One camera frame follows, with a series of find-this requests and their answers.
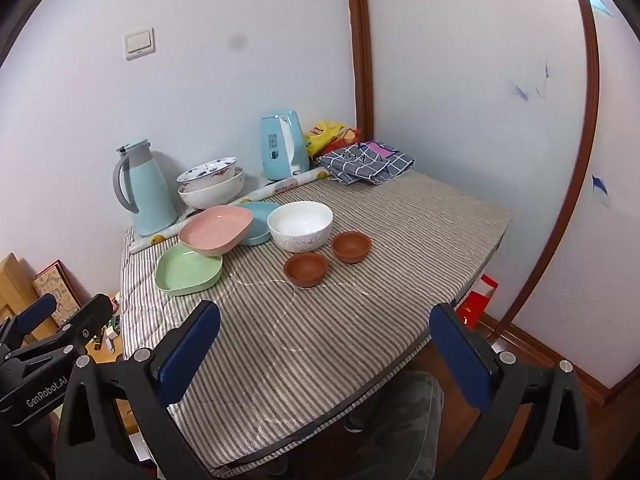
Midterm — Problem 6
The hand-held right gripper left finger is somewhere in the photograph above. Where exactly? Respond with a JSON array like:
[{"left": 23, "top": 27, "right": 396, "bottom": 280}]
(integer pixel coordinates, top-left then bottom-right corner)
[{"left": 55, "top": 300, "right": 222, "bottom": 480}]

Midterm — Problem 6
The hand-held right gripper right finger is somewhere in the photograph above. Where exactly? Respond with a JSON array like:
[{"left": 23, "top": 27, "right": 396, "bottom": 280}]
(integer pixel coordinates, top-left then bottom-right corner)
[{"left": 429, "top": 302, "right": 593, "bottom": 480}]

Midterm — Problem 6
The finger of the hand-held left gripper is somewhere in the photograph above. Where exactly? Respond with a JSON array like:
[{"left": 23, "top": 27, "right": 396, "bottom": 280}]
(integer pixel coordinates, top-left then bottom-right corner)
[
  {"left": 5, "top": 293, "right": 115, "bottom": 362},
  {"left": 0, "top": 292, "right": 58, "bottom": 349}
]

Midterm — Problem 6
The green plate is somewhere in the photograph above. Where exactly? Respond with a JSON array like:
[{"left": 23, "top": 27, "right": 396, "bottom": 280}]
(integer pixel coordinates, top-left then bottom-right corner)
[{"left": 154, "top": 244, "right": 224, "bottom": 296}]

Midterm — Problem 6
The pink plate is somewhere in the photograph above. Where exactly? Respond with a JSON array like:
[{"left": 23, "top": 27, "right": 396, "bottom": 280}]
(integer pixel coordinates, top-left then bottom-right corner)
[{"left": 178, "top": 205, "right": 254, "bottom": 256}]

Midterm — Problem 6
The small brown bowl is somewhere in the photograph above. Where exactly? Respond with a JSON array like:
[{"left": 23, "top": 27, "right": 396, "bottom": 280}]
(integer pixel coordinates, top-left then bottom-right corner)
[
  {"left": 331, "top": 231, "right": 372, "bottom": 264},
  {"left": 283, "top": 252, "right": 330, "bottom": 289}
]

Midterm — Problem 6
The blue plate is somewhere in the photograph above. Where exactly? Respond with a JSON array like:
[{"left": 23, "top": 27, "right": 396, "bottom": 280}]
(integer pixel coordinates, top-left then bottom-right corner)
[{"left": 235, "top": 201, "right": 281, "bottom": 247}]

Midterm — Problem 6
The patterned cardboard box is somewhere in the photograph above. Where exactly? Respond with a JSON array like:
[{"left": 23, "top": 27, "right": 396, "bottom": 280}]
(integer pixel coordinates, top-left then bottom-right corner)
[{"left": 32, "top": 260, "right": 83, "bottom": 326}]

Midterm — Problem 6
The red bag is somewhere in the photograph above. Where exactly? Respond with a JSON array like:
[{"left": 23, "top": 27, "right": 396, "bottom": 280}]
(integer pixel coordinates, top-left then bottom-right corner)
[{"left": 456, "top": 274, "right": 499, "bottom": 330}]

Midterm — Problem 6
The person's leg in camouflage pants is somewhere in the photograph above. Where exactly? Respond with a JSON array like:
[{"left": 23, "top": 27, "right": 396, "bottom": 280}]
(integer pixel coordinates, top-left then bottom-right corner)
[{"left": 345, "top": 370, "right": 446, "bottom": 480}]

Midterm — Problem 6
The wooden baseboard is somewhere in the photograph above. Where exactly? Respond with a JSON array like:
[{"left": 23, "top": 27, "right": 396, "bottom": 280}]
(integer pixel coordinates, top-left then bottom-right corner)
[{"left": 480, "top": 312, "right": 613, "bottom": 406}]

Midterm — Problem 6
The striped tablecloth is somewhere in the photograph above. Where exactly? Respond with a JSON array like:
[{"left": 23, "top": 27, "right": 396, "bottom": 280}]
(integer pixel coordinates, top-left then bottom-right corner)
[{"left": 119, "top": 167, "right": 513, "bottom": 478}]

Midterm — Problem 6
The light blue thermos jug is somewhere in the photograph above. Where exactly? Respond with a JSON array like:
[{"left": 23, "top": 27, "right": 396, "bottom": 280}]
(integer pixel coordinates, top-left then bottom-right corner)
[{"left": 112, "top": 138, "right": 179, "bottom": 237}]

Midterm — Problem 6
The white bowl with grey swirls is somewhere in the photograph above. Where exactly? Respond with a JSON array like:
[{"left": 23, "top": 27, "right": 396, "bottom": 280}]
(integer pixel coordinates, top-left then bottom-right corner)
[{"left": 177, "top": 167, "right": 246, "bottom": 210}]

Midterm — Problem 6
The plain white bowl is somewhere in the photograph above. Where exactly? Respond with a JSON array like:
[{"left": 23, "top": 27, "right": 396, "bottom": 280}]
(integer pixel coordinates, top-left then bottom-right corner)
[{"left": 267, "top": 201, "right": 334, "bottom": 253}]

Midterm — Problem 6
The white bowl with red print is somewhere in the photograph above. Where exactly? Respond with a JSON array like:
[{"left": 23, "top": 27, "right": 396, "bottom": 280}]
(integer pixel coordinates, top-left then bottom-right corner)
[{"left": 176, "top": 156, "right": 239, "bottom": 192}]

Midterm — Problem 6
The rolled fruit-print mat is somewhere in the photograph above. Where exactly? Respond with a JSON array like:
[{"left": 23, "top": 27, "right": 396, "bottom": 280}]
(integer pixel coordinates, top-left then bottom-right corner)
[{"left": 128, "top": 167, "right": 330, "bottom": 255}]

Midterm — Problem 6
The grey checked cloth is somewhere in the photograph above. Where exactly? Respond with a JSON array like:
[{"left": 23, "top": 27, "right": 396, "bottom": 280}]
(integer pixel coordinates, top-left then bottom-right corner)
[{"left": 316, "top": 141, "right": 416, "bottom": 187}]

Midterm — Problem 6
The light blue electric kettle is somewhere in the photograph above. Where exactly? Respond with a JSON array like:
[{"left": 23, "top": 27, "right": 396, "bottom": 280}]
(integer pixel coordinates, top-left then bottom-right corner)
[{"left": 260, "top": 110, "right": 311, "bottom": 182}]

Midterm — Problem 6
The orange snack bag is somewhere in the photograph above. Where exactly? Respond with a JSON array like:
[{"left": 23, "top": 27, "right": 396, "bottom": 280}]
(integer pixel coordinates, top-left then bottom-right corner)
[{"left": 325, "top": 127, "right": 361, "bottom": 156}]

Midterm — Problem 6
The yellow chip bag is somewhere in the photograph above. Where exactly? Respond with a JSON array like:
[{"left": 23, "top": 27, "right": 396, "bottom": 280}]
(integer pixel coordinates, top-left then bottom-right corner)
[{"left": 305, "top": 120, "right": 346, "bottom": 158}]

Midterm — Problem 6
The white wall light switch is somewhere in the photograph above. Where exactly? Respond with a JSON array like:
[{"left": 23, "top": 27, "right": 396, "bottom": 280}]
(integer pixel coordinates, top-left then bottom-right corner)
[{"left": 124, "top": 26, "right": 156, "bottom": 61}]

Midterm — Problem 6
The curved wooden wall trim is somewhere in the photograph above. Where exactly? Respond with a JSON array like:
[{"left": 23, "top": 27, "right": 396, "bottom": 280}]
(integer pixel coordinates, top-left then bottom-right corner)
[{"left": 492, "top": 0, "right": 601, "bottom": 345}]

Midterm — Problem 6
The straight wooden wall trim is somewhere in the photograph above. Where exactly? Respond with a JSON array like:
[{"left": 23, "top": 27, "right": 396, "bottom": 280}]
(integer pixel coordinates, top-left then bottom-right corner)
[{"left": 344, "top": 0, "right": 376, "bottom": 145}]

